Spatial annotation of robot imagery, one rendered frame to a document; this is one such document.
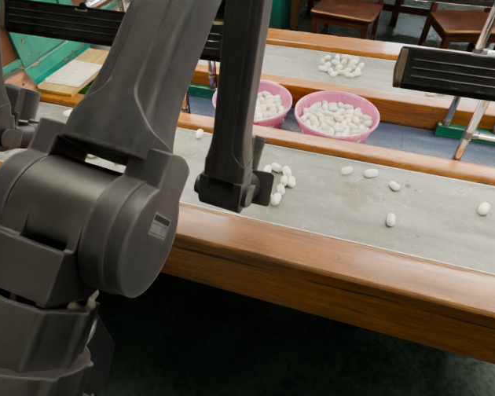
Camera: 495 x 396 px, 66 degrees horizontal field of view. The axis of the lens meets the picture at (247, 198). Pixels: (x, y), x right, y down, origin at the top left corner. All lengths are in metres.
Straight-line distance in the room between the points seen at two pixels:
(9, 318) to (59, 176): 0.09
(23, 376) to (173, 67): 0.21
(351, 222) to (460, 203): 0.30
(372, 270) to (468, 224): 0.31
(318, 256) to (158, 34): 0.64
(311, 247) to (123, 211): 0.65
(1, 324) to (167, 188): 0.12
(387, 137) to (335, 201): 0.44
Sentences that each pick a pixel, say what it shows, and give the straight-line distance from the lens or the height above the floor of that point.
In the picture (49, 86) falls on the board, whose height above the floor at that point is 0.78.
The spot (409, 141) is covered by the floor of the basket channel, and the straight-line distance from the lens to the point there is 1.38.
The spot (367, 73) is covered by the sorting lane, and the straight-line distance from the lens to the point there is 1.59.
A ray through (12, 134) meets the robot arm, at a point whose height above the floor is 1.00.
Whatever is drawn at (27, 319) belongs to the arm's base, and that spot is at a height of 1.24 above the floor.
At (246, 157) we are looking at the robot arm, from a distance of 0.55.
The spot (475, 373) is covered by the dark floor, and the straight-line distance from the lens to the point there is 1.74.
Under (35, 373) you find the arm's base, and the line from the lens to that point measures 0.25.
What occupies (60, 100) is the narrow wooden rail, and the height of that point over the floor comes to 0.76.
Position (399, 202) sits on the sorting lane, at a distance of 1.04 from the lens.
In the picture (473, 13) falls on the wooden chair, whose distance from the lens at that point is 3.33.
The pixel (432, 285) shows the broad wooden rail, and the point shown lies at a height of 0.76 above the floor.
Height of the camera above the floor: 1.43
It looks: 45 degrees down
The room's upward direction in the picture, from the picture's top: straight up
